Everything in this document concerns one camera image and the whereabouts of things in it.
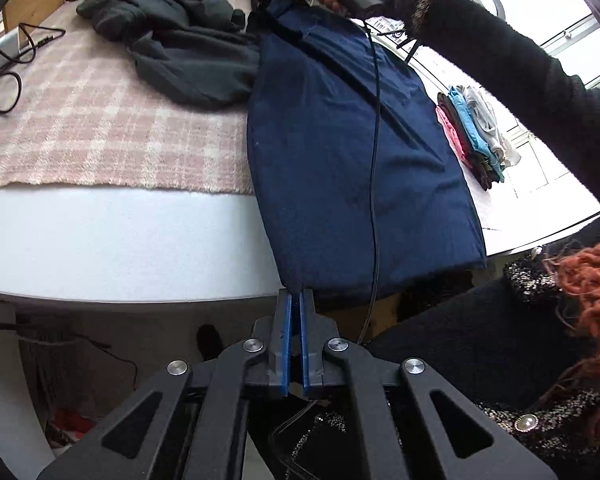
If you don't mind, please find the orange knit scarf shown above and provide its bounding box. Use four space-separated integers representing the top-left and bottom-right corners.
542 242 600 443

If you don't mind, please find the stack of folded clothes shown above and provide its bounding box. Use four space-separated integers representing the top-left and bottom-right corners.
435 84 523 192

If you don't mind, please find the person's right forearm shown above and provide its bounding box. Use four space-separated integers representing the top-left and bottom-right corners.
412 0 600 211

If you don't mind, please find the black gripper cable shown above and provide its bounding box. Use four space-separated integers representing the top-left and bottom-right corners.
357 22 383 348

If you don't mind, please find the navy blue shirt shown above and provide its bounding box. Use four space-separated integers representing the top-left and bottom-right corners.
246 0 488 306

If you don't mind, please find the person's black shoe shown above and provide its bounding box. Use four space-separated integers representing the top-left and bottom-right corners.
196 324 226 362

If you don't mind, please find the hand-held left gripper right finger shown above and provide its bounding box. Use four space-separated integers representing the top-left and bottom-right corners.
300 288 558 480

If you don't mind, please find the black tripod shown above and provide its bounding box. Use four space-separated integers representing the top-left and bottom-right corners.
367 15 423 63

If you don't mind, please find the black charger cable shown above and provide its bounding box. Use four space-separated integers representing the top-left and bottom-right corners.
0 22 66 116

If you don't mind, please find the pink plaid blanket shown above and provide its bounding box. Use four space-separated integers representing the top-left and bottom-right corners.
0 0 600 233

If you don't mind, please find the dark grey garment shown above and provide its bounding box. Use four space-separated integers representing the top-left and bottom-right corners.
76 0 261 108

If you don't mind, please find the white charger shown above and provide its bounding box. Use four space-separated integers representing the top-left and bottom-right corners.
0 27 22 68

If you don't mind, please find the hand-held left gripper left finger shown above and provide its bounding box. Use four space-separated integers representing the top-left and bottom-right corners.
37 288 293 480

